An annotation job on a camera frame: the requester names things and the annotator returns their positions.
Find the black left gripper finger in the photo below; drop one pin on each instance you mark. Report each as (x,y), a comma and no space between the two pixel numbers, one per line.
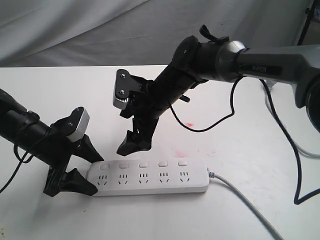
(74,182)
(84,149)

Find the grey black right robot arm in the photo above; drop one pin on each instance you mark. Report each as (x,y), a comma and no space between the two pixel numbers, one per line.
(219,59)

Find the black tripod stand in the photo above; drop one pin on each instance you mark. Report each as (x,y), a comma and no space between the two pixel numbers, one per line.
(308,15)

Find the grey backdrop cloth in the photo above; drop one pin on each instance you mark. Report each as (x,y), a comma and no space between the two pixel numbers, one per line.
(65,33)

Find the white five-outlet power strip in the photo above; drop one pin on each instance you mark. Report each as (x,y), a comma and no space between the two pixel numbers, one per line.
(148,177)

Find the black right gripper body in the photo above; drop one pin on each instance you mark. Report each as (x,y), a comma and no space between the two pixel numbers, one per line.
(147,101)

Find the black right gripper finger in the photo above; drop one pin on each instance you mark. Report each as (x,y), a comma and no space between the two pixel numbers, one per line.
(129,145)
(144,142)

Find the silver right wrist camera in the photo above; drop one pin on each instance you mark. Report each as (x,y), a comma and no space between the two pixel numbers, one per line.
(121,89)

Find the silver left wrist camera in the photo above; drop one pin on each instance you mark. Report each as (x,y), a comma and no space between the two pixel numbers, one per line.
(77,124)

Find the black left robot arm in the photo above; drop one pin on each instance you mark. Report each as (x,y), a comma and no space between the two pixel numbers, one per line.
(24,129)

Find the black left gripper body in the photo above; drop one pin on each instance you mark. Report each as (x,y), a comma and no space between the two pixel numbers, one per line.
(60,152)

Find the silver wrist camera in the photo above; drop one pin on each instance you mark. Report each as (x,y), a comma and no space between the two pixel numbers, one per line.
(77,124)
(121,89)

